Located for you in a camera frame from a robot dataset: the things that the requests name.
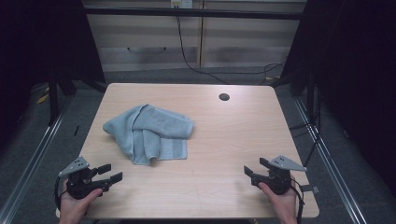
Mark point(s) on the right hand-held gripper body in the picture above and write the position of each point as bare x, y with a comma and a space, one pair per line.
278, 180

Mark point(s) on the small black floor piece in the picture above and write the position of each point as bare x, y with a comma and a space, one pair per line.
76, 130

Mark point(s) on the white wall power outlet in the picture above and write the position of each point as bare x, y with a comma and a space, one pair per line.
181, 3

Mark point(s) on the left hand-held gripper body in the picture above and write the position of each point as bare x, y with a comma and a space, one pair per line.
81, 183

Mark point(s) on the black stand leg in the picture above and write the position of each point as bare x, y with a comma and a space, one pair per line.
53, 99

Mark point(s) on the black curtain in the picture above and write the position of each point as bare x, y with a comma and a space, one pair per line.
351, 77
40, 46

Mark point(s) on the light blue towel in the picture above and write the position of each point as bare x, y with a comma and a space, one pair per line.
162, 126

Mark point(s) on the black horizontal frame bar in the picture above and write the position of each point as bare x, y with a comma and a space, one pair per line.
193, 13

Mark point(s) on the metal floor rail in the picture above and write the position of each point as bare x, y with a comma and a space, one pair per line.
31, 168
333, 174

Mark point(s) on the person's left hand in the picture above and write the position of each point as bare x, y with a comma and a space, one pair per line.
73, 210

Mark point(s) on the person's right hand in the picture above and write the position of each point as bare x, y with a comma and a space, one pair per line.
285, 207

